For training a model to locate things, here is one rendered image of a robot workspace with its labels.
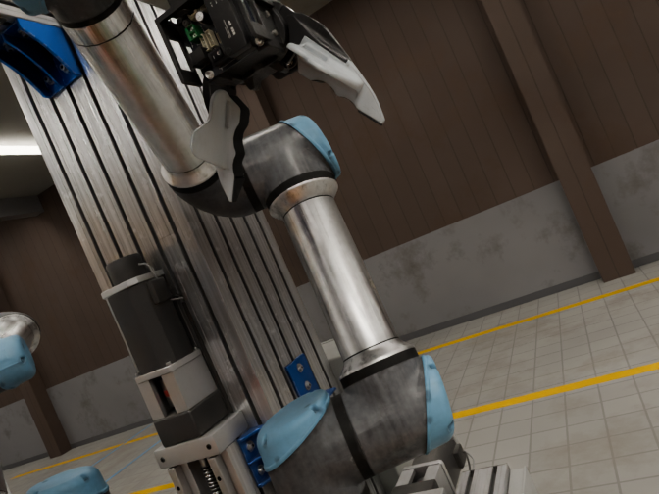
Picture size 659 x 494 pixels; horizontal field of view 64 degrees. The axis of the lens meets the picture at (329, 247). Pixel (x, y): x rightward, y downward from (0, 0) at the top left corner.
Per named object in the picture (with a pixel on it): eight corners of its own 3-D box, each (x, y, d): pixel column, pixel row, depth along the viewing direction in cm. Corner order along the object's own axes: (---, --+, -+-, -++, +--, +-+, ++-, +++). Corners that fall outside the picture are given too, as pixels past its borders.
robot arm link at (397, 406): (367, 475, 76) (238, 164, 92) (461, 432, 77) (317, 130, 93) (365, 488, 65) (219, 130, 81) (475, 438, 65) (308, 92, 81)
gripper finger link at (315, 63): (362, 123, 36) (256, 63, 38) (385, 125, 42) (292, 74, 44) (383, 80, 35) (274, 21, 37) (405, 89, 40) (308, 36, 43)
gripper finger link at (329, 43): (327, 98, 41) (240, 49, 43) (334, 100, 43) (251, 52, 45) (354, 39, 40) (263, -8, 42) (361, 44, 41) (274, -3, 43)
